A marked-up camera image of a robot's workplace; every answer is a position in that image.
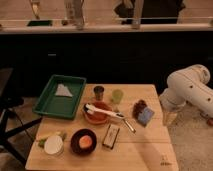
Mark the white round lid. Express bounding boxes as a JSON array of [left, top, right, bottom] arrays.
[[44, 135, 63, 155]]

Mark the green translucent cup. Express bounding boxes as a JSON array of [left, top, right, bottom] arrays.
[[112, 89, 123, 104]]

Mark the black chair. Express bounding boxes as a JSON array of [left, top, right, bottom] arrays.
[[0, 68, 41, 165]]

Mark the metal spoon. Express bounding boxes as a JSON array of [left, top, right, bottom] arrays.
[[117, 110, 136, 134]]

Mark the brown and blue sponge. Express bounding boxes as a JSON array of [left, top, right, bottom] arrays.
[[132, 100, 154, 127]]

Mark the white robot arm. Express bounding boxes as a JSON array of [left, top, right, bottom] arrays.
[[159, 64, 213, 126]]

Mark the dark metal cup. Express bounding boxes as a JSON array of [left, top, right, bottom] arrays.
[[94, 86, 104, 101]]

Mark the dark counter with rail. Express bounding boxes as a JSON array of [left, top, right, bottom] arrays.
[[0, 22, 213, 96]]

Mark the grey folded cloth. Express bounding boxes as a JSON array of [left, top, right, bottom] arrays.
[[55, 84, 72, 97]]

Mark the black bowl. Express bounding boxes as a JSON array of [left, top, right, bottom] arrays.
[[70, 129, 97, 156]]

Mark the small rectangular box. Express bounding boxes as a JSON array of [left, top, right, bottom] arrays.
[[102, 124, 120, 149]]

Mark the orange fruit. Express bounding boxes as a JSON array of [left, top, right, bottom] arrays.
[[79, 135, 92, 148]]

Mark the green plastic tray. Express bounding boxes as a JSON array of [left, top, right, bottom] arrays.
[[33, 75, 86, 120]]

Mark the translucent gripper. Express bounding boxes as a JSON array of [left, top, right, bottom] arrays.
[[163, 109, 180, 126]]

